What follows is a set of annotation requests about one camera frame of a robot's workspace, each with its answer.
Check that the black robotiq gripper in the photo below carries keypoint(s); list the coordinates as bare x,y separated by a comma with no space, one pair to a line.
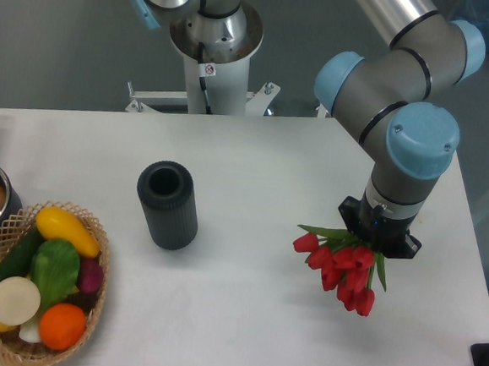
387,235

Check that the red tulip bouquet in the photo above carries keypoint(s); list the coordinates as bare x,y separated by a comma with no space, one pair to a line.
346,264

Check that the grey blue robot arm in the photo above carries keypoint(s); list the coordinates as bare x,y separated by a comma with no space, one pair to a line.
382,105

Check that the dark grey ribbed vase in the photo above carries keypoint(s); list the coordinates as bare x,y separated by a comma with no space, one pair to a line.
166,193

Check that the purple beet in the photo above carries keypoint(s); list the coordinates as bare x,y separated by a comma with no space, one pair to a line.
90,276

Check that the green lettuce leaf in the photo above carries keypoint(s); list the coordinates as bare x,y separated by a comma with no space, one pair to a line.
54,271

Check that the yellow squash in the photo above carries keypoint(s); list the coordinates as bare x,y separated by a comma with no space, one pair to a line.
56,223

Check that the orange fruit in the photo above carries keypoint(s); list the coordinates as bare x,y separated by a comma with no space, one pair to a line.
61,326

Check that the dark green cucumber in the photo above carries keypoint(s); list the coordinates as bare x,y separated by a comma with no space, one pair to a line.
17,261

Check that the white round radish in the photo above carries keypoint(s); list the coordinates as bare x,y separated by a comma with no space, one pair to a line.
19,300

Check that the woven wicker basket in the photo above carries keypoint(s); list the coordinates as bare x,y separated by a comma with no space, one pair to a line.
13,350

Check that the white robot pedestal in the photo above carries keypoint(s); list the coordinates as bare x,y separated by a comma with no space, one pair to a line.
216,56

